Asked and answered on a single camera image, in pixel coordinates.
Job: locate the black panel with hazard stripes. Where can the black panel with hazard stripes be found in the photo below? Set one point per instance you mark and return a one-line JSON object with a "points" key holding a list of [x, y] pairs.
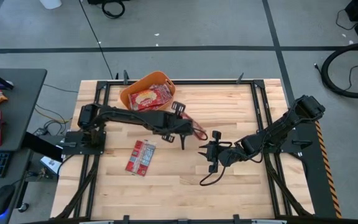
{"points": [[315, 174]]}

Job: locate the white printed box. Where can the white printed box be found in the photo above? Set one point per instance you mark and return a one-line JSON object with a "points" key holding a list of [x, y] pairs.
{"points": [[50, 163]]}

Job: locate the black power adapter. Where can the black power adapter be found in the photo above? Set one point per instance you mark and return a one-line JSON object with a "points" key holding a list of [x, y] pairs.
{"points": [[39, 132]]}

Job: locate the orange plastic basket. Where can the orange plastic basket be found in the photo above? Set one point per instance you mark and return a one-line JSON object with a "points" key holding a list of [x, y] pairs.
{"points": [[141, 82]]}

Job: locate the black computer mouse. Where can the black computer mouse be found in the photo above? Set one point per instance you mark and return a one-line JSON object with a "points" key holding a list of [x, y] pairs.
{"points": [[2, 199]]}

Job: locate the black box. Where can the black box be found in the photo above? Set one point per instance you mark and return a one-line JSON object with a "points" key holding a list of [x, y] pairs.
{"points": [[42, 146]]}

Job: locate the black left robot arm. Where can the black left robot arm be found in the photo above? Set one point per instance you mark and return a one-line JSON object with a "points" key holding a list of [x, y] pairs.
{"points": [[129, 116]]}

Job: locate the black desk caster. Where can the black desk caster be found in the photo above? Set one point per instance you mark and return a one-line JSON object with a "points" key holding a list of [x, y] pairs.
{"points": [[23, 207]]}

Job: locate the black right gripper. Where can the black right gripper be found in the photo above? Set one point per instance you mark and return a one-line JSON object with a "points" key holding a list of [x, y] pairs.
{"points": [[224, 154]]}

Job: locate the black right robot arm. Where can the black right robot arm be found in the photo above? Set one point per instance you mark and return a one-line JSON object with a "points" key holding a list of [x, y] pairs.
{"points": [[278, 129]]}

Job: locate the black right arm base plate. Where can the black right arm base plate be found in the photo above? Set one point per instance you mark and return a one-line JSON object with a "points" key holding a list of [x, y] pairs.
{"points": [[297, 143]]}

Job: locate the black desk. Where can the black desk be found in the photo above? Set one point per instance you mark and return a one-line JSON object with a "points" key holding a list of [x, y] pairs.
{"points": [[23, 93]]}

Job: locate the white bucket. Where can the white bucket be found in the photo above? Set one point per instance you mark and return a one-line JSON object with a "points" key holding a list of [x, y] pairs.
{"points": [[51, 3]]}

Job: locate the black aluminium rig frame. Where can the black aluminium rig frame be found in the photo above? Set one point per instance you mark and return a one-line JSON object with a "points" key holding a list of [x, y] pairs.
{"points": [[213, 82]]}

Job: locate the black table clamp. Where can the black table clamp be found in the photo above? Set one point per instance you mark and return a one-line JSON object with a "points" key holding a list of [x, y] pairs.
{"points": [[240, 78], [125, 77], [236, 219], [125, 219]]}

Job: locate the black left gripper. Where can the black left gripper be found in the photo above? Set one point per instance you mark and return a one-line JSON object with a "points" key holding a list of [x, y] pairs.
{"points": [[174, 123]]}

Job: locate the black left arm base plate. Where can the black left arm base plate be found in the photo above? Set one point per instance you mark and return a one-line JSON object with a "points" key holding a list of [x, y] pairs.
{"points": [[73, 140]]}

